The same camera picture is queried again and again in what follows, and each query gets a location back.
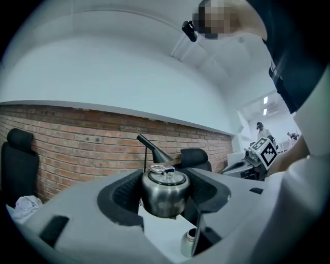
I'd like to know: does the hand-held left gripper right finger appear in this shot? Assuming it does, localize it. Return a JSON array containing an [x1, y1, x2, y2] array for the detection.
[[185, 167, 284, 264]]

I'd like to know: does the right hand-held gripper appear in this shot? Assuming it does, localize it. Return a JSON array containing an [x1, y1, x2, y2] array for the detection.
[[222, 137, 279, 181]]

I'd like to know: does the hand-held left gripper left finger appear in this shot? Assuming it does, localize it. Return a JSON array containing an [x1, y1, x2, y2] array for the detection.
[[18, 169, 168, 264]]

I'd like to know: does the round steel bottle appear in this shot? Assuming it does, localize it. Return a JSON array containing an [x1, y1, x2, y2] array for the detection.
[[141, 170, 191, 218]]

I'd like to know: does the steel lid with ring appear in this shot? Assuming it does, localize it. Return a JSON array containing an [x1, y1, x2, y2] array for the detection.
[[147, 164, 187, 186]]

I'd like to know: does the person's right forearm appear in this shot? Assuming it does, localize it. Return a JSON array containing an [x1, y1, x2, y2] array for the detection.
[[267, 134, 310, 178]]

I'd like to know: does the small open steel bottle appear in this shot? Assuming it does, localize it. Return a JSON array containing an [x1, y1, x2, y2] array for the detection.
[[180, 228, 198, 258]]

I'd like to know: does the low black office chair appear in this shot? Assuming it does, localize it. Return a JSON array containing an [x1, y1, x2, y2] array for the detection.
[[179, 148, 213, 173]]

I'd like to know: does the crumpled white cloth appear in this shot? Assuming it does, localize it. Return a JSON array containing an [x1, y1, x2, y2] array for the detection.
[[12, 195, 44, 224]]

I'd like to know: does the tall black office chair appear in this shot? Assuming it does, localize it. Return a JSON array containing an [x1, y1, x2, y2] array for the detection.
[[1, 128, 40, 208]]

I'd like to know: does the black desk lamp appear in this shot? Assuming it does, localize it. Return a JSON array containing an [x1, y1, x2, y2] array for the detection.
[[136, 133, 174, 174]]

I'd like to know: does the person's upper body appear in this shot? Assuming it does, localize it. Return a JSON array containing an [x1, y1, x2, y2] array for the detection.
[[198, 0, 330, 264]]

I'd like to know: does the black head camera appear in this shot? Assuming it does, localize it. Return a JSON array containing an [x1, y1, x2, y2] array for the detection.
[[181, 20, 199, 43]]

